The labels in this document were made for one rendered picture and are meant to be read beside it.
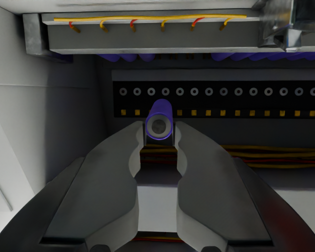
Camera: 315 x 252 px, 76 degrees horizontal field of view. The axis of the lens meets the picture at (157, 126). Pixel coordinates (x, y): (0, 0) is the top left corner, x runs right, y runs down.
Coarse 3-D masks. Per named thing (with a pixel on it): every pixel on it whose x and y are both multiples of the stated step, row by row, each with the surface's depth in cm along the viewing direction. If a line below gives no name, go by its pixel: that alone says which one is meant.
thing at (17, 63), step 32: (0, 0) 12; (32, 0) 12; (64, 0) 12; (96, 0) 12; (128, 0) 12; (160, 0) 12; (192, 0) 12; (224, 0) 12; (256, 0) 12; (0, 32) 13; (32, 32) 14; (0, 64) 13; (32, 64) 16; (64, 64) 21
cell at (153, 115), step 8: (160, 104) 15; (168, 104) 17; (152, 112) 13; (160, 112) 13; (168, 112) 14; (152, 120) 13; (160, 120) 12; (168, 120) 13; (152, 128) 13; (160, 128) 13; (168, 128) 13; (152, 136) 13; (160, 136) 13
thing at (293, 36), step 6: (294, 24) 10; (300, 24) 10; (306, 24) 9; (312, 24) 9; (288, 30) 11; (294, 30) 11; (300, 30) 11; (306, 30) 9; (312, 30) 9; (288, 36) 11; (294, 36) 11; (300, 36) 11; (288, 42) 11; (294, 42) 11; (300, 42) 11; (288, 48) 11; (294, 48) 11
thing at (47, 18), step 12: (48, 12) 14; (60, 12) 14; (72, 12) 14; (84, 12) 14; (96, 12) 14; (108, 12) 14; (120, 12) 14; (132, 12) 14; (144, 12) 14; (156, 12) 14; (168, 12) 14; (180, 12) 14; (192, 12) 14; (204, 12) 14; (216, 12) 14; (228, 12) 13; (240, 12) 13; (252, 12) 13; (48, 24) 15
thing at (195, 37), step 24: (72, 24) 15; (96, 24) 15; (120, 24) 15; (144, 24) 14; (168, 24) 14; (192, 24) 13; (216, 24) 14; (240, 24) 14; (72, 48) 15; (96, 48) 15; (120, 48) 15; (144, 48) 15; (168, 48) 15; (192, 48) 15; (216, 48) 15; (240, 48) 15; (264, 48) 15; (312, 48) 15
